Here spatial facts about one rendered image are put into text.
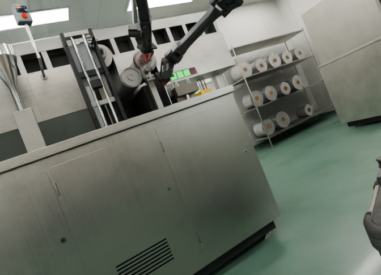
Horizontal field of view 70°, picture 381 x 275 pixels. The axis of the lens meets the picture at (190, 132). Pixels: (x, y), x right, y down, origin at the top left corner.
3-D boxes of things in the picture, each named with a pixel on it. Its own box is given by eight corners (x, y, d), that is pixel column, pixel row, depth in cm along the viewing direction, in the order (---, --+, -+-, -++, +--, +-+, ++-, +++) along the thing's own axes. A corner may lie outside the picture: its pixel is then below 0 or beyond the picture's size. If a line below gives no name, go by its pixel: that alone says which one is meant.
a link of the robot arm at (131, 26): (149, 27, 140) (149, 15, 143) (126, 26, 138) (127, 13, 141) (149, 43, 151) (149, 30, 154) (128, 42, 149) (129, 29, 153)
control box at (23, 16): (19, 18, 140) (12, 1, 140) (17, 26, 145) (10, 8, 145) (34, 19, 145) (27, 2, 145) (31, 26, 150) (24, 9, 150)
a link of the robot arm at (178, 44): (232, 3, 138) (217, -11, 132) (235, 9, 134) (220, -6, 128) (177, 60, 159) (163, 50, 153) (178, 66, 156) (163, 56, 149)
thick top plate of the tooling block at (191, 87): (178, 96, 166) (174, 87, 166) (159, 111, 202) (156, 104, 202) (199, 89, 173) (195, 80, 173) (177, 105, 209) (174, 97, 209)
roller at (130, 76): (125, 88, 157) (118, 69, 158) (118, 100, 180) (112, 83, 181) (144, 83, 163) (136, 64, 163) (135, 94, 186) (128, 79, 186)
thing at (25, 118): (25, 163, 135) (-17, 57, 135) (29, 164, 147) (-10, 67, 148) (54, 152, 141) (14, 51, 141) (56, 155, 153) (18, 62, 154)
